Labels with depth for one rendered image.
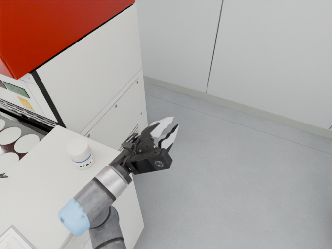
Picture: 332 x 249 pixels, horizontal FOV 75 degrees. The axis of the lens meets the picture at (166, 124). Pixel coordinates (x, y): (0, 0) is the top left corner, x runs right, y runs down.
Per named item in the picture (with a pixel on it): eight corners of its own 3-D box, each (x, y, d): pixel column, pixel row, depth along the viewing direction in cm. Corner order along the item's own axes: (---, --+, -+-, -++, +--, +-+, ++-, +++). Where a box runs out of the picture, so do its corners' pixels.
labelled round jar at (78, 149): (83, 150, 83) (76, 135, 76) (99, 157, 81) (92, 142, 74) (70, 165, 79) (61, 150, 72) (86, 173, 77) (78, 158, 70)
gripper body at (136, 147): (135, 130, 62) (102, 159, 57) (150, 132, 55) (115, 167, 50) (149, 149, 65) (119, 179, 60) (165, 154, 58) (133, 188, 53)
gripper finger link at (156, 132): (158, 109, 64) (138, 132, 61) (170, 109, 59) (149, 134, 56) (164, 117, 65) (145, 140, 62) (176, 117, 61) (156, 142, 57)
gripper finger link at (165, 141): (168, 123, 66) (145, 141, 62) (180, 124, 62) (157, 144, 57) (172, 131, 67) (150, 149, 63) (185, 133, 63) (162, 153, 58)
